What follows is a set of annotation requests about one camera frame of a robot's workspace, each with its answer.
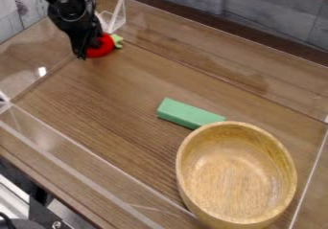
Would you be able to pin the green foam block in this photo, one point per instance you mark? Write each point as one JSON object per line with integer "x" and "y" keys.
{"x": 186, "y": 115}

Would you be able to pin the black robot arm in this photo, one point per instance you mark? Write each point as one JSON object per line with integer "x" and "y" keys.
{"x": 73, "y": 17}

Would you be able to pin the clear acrylic enclosure wall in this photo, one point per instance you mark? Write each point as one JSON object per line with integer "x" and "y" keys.
{"x": 89, "y": 185}

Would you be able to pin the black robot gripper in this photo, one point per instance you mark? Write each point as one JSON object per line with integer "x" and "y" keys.
{"x": 75, "y": 19}

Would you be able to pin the wooden bowl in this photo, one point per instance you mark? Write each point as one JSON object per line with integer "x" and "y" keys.
{"x": 235, "y": 176}

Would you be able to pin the clear acrylic corner bracket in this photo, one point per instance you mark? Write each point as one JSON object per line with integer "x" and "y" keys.
{"x": 112, "y": 20}

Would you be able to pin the black metal mount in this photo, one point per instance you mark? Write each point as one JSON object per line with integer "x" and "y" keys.
{"x": 42, "y": 216}

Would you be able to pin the red plush strawberry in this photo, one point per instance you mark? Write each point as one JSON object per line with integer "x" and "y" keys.
{"x": 109, "y": 42}

